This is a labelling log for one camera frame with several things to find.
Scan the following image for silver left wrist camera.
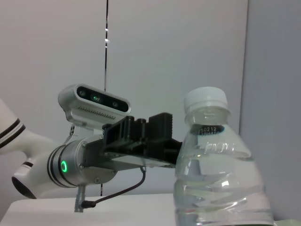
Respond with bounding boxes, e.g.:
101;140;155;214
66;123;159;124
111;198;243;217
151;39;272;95
58;83;132;145

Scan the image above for clear water bottle green label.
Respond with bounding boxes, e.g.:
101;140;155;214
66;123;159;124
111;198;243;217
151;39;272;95
173;86;275;226

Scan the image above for left gripper cable with plug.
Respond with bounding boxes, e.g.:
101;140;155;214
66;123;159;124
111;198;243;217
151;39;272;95
74;166;148;212

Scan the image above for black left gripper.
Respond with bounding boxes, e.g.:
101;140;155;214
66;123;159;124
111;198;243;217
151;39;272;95
82;112;183;169

